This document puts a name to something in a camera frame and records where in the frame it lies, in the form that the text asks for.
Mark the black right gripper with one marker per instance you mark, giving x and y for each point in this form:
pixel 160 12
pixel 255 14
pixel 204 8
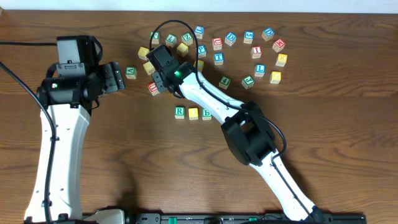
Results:
pixel 155 76

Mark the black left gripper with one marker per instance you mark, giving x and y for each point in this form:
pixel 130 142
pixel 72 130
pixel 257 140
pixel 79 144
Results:
pixel 115 76

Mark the green R block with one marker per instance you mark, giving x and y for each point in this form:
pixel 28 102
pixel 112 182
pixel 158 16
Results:
pixel 179 112

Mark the yellow O block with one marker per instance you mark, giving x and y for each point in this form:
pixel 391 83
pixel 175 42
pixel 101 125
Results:
pixel 193 113

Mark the green B block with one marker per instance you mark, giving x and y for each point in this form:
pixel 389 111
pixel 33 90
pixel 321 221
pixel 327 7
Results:
pixel 206 115

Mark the blue T block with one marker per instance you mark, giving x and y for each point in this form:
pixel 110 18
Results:
pixel 218 58

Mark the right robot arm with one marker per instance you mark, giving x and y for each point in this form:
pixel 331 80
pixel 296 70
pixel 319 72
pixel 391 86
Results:
pixel 249 135

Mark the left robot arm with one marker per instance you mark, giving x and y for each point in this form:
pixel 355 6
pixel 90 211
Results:
pixel 68 94

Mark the red U block bottom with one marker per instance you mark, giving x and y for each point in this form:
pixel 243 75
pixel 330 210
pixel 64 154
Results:
pixel 153 89

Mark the red u block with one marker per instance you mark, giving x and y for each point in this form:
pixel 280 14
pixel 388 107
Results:
pixel 217 43
pixel 153 89

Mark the green A block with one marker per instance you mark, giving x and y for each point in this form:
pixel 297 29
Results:
pixel 131 72

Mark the yellow S block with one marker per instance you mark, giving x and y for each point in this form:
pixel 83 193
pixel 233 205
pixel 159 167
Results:
pixel 149 68

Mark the yellow block upper left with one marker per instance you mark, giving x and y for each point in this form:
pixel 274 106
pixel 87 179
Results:
pixel 142 53

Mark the yellow block upper middle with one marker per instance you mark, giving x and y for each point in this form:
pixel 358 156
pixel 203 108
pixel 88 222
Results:
pixel 182 49

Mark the yellow C block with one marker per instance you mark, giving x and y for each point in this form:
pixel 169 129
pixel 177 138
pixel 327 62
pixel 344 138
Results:
pixel 199 65

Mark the green L block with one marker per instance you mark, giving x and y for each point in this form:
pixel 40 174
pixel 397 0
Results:
pixel 171 40

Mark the green F block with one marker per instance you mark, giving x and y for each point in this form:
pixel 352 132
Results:
pixel 155 38

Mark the green Z block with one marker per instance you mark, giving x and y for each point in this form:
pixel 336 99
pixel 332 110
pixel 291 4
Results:
pixel 187 38

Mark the blue P block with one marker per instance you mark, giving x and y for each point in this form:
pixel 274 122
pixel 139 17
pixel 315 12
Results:
pixel 201 51

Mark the green 4 block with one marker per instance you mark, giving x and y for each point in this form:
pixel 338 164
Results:
pixel 224 82

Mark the blue block top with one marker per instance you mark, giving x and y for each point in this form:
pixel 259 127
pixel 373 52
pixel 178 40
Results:
pixel 199 32

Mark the red U block top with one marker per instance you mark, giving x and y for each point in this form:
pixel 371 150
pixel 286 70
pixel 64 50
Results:
pixel 217 43

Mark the blue d block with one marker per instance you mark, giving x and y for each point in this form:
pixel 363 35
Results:
pixel 267 34
pixel 230 38

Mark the green J block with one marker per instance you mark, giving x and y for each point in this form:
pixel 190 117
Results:
pixel 247 82

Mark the blue L block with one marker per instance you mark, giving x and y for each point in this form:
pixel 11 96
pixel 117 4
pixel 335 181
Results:
pixel 260 70

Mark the red I block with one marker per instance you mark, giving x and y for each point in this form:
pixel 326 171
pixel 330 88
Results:
pixel 256 52

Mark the blue S block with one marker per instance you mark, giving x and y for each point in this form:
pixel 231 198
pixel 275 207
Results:
pixel 248 37

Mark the yellow G block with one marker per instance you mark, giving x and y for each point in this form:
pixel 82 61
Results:
pixel 275 77

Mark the blue D block right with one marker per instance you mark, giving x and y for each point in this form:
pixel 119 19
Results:
pixel 267 34

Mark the yellow block far right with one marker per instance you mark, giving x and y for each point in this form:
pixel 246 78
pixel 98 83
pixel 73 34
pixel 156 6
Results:
pixel 281 60

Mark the red M block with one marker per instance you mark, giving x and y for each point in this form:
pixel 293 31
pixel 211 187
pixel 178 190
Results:
pixel 278 45

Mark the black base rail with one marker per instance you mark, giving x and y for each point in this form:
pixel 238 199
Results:
pixel 118 215

